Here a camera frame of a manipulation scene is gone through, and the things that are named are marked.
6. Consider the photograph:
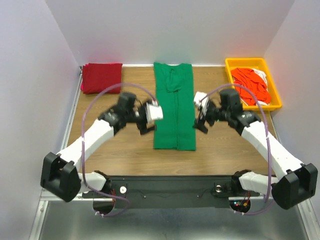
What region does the green t shirt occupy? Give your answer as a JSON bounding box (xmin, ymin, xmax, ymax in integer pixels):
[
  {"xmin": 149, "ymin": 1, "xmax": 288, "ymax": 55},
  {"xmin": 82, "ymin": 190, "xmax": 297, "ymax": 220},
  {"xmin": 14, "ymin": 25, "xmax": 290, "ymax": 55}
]
[{"xmin": 153, "ymin": 62, "xmax": 196, "ymax": 151}]

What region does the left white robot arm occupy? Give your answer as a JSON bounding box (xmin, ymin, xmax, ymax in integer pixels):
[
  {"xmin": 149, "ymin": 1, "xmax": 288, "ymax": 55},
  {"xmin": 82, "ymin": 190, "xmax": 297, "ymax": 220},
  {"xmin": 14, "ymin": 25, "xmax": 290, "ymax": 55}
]
[{"xmin": 40, "ymin": 92, "xmax": 163, "ymax": 203}]

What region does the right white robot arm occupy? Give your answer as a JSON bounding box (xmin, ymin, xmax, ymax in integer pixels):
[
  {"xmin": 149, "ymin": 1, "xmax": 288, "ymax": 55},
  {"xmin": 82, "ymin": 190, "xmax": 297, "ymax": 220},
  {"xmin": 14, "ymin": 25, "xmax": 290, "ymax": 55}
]
[{"xmin": 193, "ymin": 88, "xmax": 318, "ymax": 210}]

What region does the orange t shirt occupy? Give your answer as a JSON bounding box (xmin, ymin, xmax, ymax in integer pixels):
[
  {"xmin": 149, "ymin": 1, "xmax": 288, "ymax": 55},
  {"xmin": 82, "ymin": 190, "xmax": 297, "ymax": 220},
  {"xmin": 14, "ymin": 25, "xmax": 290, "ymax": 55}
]
[{"xmin": 231, "ymin": 67, "xmax": 272, "ymax": 106}]

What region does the yellow plastic bin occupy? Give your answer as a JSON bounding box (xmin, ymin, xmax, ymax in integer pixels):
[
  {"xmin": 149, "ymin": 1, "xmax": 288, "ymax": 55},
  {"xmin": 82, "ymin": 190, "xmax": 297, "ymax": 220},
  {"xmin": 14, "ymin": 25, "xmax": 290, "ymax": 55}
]
[{"xmin": 225, "ymin": 57, "xmax": 282, "ymax": 112}]

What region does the white t shirt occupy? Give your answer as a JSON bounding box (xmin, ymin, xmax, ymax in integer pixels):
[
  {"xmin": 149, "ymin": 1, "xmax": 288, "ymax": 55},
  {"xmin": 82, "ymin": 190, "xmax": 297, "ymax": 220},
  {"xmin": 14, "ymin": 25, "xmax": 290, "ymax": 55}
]
[{"xmin": 251, "ymin": 68, "xmax": 268, "ymax": 88}]

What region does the folded red t shirt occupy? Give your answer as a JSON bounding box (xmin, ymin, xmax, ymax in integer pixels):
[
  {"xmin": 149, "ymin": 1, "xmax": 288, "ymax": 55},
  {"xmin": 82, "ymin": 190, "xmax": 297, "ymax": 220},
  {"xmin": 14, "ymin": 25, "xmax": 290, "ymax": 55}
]
[{"xmin": 82, "ymin": 63, "xmax": 123, "ymax": 95}]

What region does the folded pink t shirt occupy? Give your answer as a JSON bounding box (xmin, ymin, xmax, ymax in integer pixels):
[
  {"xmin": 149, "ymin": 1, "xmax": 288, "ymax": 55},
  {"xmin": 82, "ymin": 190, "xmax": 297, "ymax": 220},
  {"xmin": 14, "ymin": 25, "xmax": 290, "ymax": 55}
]
[{"xmin": 80, "ymin": 80, "xmax": 84, "ymax": 93}]

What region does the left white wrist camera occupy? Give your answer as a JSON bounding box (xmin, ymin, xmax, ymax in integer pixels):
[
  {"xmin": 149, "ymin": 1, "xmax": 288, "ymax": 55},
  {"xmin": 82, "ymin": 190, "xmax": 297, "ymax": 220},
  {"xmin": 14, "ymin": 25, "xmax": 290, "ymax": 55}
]
[{"xmin": 145, "ymin": 100, "xmax": 163, "ymax": 124}]

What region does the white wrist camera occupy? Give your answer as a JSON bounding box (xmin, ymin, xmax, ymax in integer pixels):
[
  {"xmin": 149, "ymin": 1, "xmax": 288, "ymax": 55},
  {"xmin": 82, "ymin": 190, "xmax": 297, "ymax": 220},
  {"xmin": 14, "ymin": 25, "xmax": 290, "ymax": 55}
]
[
  {"xmin": 193, "ymin": 91, "xmax": 209, "ymax": 114},
  {"xmin": 145, "ymin": 100, "xmax": 163, "ymax": 124}
]

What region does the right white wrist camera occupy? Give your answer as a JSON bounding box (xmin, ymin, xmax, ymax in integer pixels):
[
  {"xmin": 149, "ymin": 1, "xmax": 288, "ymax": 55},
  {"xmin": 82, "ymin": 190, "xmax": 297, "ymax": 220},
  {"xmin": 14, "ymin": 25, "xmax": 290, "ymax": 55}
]
[{"xmin": 193, "ymin": 91, "xmax": 209, "ymax": 114}]

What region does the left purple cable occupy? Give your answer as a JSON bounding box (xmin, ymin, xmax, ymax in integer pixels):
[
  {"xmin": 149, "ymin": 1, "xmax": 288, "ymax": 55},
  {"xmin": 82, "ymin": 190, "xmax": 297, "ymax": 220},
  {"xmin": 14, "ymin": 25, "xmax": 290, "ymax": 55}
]
[{"xmin": 80, "ymin": 82, "xmax": 159, "ymax": 218}]

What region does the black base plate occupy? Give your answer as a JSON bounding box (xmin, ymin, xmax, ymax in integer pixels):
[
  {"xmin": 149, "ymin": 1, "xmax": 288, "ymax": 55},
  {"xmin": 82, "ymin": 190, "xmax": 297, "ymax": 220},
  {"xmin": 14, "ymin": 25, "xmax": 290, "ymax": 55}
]
[{"xmin": 82, "ymin": 175, "xmax": 261, "ymax": 210}]

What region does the left side aluminium rail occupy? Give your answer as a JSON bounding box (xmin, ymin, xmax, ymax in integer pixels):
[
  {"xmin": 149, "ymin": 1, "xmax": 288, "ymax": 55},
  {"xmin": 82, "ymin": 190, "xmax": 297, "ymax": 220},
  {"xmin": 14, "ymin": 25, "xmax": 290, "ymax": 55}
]
[{"xmin": 60, "ymin": 66, "xmax": 83, "ymax": 150}]

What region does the aluminium frame rail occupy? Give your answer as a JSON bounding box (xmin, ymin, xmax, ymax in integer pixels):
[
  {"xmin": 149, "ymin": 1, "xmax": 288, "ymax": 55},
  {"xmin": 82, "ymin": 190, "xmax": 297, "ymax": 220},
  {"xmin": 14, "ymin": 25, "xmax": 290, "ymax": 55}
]
[{"xmin": 42, "ymin": 188, "xmax": 267, "ymax": 205}]

